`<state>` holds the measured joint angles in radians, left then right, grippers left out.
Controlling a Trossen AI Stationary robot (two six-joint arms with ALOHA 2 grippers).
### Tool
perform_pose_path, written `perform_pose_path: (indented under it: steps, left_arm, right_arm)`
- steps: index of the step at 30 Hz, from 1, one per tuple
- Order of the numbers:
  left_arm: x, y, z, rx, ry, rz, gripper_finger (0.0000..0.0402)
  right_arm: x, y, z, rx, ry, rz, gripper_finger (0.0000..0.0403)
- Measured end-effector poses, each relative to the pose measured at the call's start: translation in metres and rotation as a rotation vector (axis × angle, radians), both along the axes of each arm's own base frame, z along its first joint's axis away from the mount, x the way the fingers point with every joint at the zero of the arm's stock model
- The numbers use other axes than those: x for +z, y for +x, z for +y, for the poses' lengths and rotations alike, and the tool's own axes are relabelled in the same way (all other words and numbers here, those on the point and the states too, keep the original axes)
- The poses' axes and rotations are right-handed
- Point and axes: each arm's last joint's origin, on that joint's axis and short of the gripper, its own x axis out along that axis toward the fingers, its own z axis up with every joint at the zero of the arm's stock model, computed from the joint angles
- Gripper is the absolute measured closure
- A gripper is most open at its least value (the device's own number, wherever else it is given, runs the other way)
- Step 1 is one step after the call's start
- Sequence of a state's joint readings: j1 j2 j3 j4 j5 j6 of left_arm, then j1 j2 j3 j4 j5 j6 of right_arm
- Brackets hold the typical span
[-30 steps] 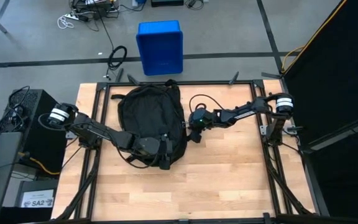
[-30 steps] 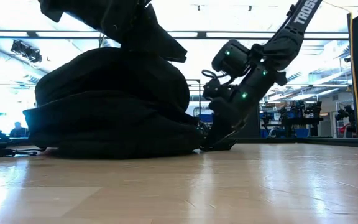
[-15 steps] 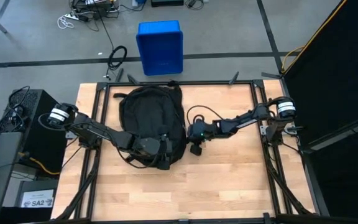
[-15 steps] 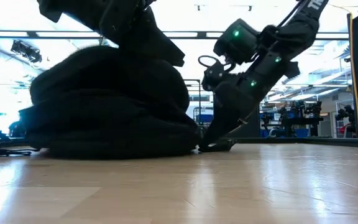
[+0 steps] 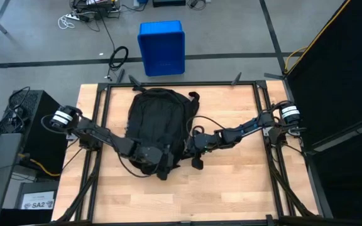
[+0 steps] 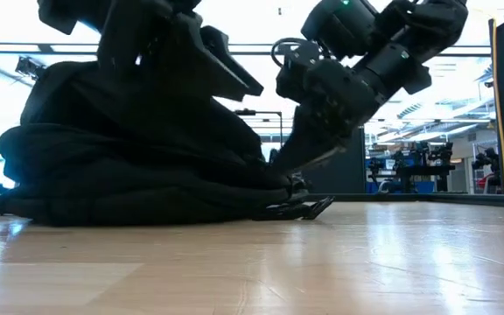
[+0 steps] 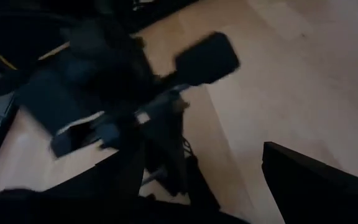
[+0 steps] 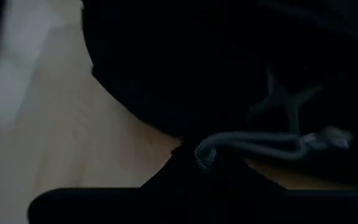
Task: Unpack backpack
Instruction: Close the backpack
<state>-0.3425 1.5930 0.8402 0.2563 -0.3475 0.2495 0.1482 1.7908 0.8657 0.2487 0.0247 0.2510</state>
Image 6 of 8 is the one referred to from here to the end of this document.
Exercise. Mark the black table frame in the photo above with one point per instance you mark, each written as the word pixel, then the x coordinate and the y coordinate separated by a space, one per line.
pixel 453 199

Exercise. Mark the black background robot arm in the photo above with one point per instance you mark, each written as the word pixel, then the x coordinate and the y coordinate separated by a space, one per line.
pixel 490 157
pixel 442 164
pixel 409 168

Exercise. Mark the black backpack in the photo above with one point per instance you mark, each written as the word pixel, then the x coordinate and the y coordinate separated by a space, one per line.
pixel 125 175

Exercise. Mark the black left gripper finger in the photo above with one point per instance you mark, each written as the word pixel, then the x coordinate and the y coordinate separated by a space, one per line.
pixel 208 70
pixel 230 61

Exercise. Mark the black background screen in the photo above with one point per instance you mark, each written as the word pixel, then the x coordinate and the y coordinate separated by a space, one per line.
pixel 344 170

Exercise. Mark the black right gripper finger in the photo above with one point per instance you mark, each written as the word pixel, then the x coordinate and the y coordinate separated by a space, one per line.
pixel 313 140

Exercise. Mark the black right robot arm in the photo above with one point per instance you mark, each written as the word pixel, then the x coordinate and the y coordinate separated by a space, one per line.
pixel 409 22

